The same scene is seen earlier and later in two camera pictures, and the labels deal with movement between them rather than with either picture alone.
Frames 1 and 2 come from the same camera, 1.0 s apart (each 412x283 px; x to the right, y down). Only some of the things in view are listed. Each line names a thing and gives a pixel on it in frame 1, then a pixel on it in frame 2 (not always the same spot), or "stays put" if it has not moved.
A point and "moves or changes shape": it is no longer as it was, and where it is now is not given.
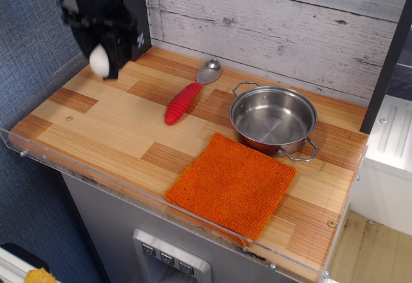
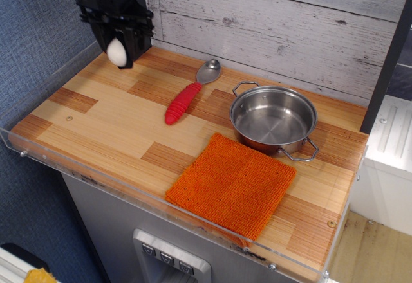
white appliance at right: [382, 190] stays put
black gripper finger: [87, 37] to [105, 32]
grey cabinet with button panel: [134, 240] stays put
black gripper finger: [118, 47] to [133, 40]
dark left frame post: [137, 9] stays put
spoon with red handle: [206, 71] stays put
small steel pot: [275, 119] stays put
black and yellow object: [18, 265] stays put
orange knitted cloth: [237, 189] stays put
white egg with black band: [99, 61] moves or changes shape
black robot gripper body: [99, 0] to [119, 3]
